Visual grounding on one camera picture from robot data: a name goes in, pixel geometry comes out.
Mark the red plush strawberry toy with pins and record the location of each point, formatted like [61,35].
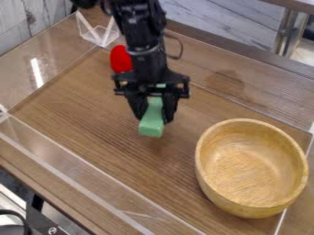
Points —
[120,59]

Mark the green rectangular stick block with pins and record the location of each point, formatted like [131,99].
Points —
[152,124]

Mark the black table frame leg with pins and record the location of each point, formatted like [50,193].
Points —
[34,223]

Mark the brown wooden bowl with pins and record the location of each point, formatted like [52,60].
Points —
[251,167]

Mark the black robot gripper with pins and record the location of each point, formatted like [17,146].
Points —
[151,79]

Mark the metal background table leg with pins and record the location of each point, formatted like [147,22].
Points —
[290,32]

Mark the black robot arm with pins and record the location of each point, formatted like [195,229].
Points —
[140,20]

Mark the clear acrylic front barrier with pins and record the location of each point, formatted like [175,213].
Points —
[105,206]

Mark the clear acrylic corner bracket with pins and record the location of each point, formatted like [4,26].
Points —
[99,35]

